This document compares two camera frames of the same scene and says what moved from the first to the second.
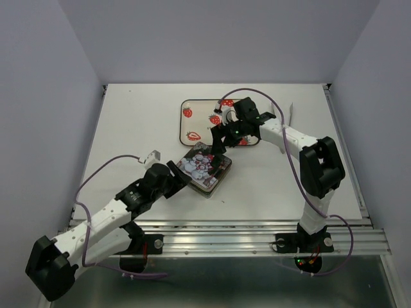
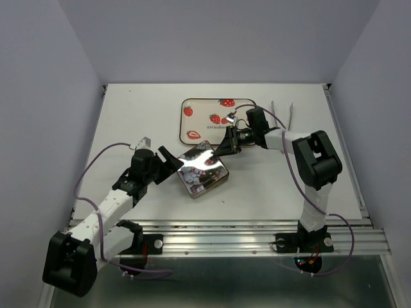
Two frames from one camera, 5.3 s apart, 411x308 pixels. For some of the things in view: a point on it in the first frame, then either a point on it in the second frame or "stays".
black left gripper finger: [180, 176] → [173, 162]
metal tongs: [273, 111] stays
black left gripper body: [160, 192] → [151, 176]
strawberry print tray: [197, 117] stays
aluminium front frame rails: [354, 237] stays
